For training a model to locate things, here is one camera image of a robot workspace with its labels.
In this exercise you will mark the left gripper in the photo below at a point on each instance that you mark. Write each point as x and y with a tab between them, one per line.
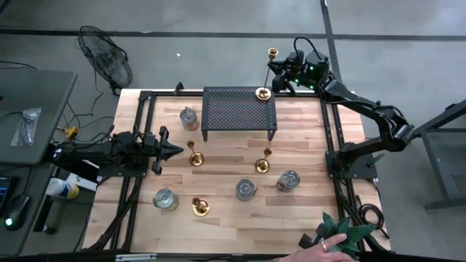
154	153

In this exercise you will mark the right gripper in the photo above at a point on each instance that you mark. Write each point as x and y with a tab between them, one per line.
298	74

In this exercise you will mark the brass candlestick holder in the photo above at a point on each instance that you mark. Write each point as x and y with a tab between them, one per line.
262	166
263	94
196	159
201	208

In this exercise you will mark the printed metal tin candle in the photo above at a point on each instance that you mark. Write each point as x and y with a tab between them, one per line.
288	180
165	198
189	118
245	189

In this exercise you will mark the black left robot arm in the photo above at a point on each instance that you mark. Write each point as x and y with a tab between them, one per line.
91	151

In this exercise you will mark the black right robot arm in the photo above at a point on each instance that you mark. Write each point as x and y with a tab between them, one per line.
364	102

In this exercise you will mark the black perforated metal shelf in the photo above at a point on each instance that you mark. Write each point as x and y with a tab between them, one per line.
236	109

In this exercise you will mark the white paper card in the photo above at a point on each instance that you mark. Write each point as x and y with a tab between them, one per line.
85	183

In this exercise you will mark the black floor fan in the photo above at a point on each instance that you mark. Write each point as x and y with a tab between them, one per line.
109	62

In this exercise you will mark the white yellow wipes canister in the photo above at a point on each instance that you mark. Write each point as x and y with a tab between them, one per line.
62	188

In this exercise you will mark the black bottle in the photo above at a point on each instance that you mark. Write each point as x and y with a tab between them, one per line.
52	218

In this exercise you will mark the grey side table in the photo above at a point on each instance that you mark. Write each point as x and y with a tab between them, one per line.
43	91

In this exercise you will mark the clear plastic bag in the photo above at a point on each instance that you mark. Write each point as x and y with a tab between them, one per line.
25	125

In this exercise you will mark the black computer mouse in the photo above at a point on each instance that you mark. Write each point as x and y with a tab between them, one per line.
18	209

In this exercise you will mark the dark laptop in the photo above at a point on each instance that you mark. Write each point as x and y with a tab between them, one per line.
4	193

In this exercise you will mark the person's hand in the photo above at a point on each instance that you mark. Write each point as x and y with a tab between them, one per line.
313	256

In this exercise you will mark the dark grey desk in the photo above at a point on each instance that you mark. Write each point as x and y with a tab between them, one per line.
22	244

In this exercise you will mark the green artificial plant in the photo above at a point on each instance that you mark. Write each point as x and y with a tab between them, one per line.
358	233

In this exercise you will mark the black metal side table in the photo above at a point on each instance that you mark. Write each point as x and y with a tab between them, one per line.
455	160

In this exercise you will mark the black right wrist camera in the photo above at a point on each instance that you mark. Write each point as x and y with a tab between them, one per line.
295	56

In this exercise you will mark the black aluminium table frame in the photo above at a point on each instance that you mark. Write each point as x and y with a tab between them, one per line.
147	109

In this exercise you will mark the silver metal bracket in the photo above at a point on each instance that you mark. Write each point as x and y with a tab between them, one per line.
134	258

